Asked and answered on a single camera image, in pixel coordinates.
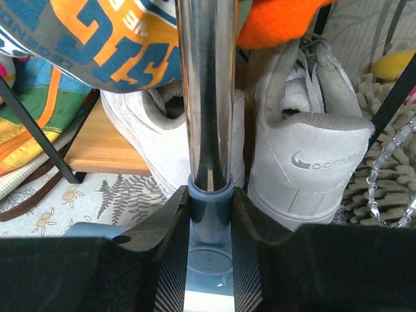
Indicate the white sneaker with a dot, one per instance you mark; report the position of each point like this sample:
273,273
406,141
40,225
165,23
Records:
154,123
310,134

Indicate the left white sneaker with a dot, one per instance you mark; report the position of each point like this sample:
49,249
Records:
154,123

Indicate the right white sneaker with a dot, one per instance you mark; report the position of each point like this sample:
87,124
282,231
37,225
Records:
310,134

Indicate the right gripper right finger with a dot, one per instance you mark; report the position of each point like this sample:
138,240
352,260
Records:
318,267

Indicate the graphic print shirt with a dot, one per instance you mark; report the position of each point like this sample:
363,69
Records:
117,46

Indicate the black metal wooden shelf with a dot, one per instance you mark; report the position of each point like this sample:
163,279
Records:
109,158

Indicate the beige chenille mop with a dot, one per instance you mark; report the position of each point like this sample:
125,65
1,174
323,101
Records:
382,190

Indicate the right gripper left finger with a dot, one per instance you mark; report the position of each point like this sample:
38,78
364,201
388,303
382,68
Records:
143,269

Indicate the orange plush toy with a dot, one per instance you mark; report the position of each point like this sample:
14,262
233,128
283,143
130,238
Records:
271,23

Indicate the yellow duck plush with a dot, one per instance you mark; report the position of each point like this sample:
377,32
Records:
391,66

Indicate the rainbow striped bag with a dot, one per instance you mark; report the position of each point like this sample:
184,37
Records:
51,98

